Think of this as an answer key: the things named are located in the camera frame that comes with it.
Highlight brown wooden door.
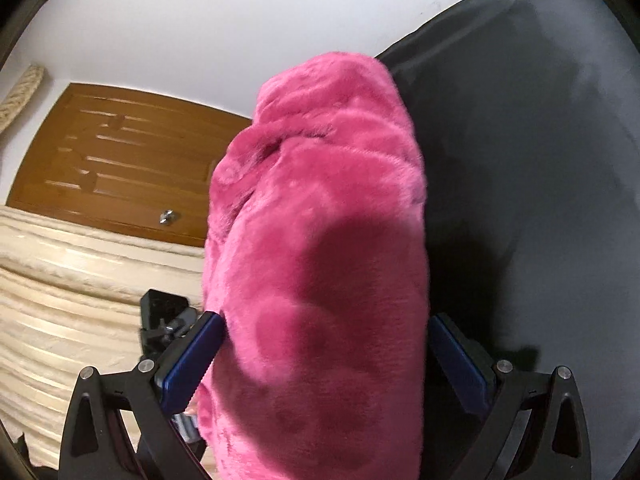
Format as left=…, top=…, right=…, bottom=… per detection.
left=7, top=82, right=253, bottom=250

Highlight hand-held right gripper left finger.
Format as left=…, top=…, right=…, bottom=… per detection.
left=57, top=311, right=224, bottom=480

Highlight beige ribbed curtain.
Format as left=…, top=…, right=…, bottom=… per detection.
left=0, top=64, right=208, bottom=468

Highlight grey bed sheet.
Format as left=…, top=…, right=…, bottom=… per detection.
left=465, top=0, right=640, bottom=480

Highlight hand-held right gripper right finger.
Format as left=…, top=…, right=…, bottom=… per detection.
left=427, top=312, right=593, bottom=480

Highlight pink fleece robe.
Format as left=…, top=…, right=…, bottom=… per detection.
left=197, top=51, right=432, bottom=480

